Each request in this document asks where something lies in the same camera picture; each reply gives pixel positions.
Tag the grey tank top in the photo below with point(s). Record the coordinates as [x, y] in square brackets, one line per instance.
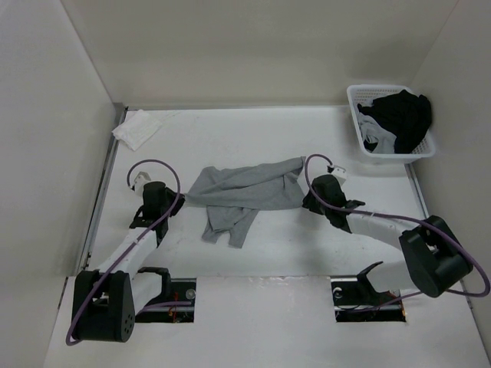
[234, 197]

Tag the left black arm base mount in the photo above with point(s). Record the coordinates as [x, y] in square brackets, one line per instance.
[176, 302]

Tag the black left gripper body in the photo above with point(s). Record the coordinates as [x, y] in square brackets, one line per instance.
[170, 198]

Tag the white plastic laundry basket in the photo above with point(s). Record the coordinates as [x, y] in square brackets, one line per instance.
[362, 93]

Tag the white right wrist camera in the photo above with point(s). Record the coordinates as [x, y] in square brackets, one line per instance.
[339, 173]

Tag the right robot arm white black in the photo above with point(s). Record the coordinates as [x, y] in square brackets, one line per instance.
[433, 259]

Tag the white tank top in basket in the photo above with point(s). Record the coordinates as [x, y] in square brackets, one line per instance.
[378, 128]

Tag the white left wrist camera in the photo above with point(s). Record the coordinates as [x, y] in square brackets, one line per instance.
[138, 183]

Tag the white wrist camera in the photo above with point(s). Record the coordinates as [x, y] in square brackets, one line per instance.
[339, 173]
[138, 183]

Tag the black tank top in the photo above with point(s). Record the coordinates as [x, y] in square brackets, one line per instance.
[413, 115]

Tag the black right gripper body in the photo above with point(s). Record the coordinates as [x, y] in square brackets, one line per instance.
[327, 209]

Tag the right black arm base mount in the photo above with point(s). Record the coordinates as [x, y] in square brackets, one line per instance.
[356, 301]

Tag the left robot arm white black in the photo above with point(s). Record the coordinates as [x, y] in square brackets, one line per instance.
[107, 299]

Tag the white folded tank top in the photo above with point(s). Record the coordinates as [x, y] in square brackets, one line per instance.
[134, 132]

